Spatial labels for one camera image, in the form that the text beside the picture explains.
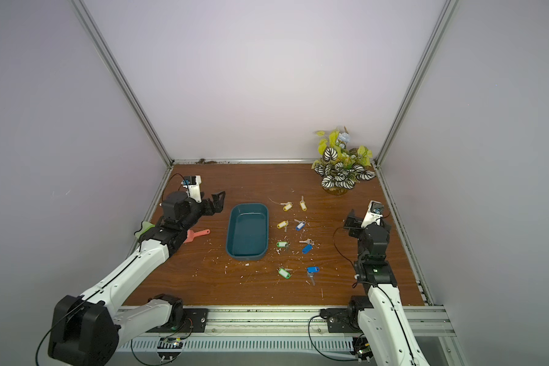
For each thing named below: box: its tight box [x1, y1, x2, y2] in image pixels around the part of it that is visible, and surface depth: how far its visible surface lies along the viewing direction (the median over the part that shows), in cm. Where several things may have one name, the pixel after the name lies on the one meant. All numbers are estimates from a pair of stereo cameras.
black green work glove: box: [134, 221, 156, 239], surface depth 99 cm
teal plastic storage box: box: [225, 202, 270, 261], surface depth 96 cm
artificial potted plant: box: [311, 127, 376, 196], surface depth 89 cm
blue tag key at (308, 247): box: [298, 237, 315, 255], surface depth 92 cm
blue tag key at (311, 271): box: [306, 266, 321, 286], surface depth 85 cm
